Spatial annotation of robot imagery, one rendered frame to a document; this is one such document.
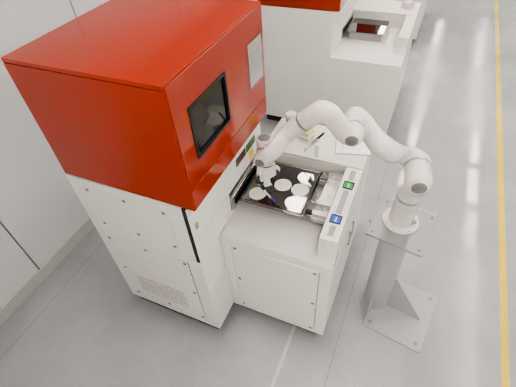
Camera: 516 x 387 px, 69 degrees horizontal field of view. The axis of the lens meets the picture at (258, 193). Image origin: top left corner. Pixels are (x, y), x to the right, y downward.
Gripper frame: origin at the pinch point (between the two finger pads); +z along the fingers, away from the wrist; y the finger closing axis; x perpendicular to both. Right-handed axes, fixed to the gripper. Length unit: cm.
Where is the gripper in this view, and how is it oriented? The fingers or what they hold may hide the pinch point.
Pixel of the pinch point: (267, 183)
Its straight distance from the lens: 205.2
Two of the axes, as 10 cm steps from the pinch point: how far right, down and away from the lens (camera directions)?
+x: 5.5, 5.7, -6.2
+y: -8.4, 4.2, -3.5
